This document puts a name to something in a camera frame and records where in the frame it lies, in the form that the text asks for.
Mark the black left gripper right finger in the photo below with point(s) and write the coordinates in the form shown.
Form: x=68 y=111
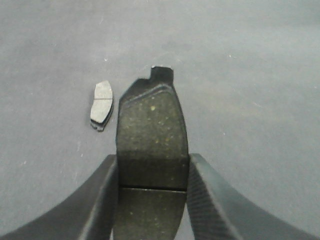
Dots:
x=217 y=211

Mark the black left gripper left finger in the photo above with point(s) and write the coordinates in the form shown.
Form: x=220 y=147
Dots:
x=87 y=214

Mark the grey brake pad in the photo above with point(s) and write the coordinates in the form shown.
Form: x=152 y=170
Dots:
x=153 y=159
x=102 y=105

